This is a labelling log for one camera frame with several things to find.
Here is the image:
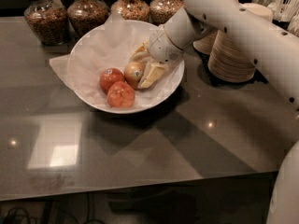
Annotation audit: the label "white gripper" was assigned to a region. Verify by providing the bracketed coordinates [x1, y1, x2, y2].
[130, 25, 182, 90]

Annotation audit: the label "yellow-green apple with sticker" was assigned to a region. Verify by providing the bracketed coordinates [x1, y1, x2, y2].
[124, 62, 145, 89]

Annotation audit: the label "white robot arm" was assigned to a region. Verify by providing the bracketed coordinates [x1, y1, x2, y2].
[147, 0, 299, 224]

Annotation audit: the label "white bowl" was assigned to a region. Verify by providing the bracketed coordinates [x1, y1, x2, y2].
[65, 19, 186, 115]

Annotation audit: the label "red apple with sticker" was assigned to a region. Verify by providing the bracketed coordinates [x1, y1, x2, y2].
[99, 68, 125, 93]

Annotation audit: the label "red apple front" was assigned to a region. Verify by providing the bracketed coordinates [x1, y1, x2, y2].
[107, 81, 135, 108]

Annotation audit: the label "white paper liner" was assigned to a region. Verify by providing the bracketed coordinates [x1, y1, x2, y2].
[49, 12, 184, 109]

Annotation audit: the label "glass jar light cereal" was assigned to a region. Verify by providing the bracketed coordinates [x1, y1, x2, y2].
[149, 0, 183, 25]

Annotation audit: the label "rear stack paper bowls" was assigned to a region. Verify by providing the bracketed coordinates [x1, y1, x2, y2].
[192, 0, 240, 56]

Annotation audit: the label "stack paper bowls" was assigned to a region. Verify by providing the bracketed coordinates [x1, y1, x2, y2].
[207, 3, 274, 84]
[192, 0, 240, 56]

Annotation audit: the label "glass jar mixed cereal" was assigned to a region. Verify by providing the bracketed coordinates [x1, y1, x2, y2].
[111, 0, 150, 22]

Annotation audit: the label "glass jar brown cereal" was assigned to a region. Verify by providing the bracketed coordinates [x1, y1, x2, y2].
[67, 0, 109, 36]

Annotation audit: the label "front stack paper bowls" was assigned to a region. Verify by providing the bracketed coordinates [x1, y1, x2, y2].
[207, 3, 274, 84]

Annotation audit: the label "glass jar dark cereal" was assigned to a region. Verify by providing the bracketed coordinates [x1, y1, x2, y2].
[24, 0, 70, 46]

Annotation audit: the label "black mat under bowls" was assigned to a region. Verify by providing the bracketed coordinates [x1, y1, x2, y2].
[186, 44, 269, 87]

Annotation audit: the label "white stirrer sticks bundle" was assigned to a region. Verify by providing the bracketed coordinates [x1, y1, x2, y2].
[274, 0, 299, 21]

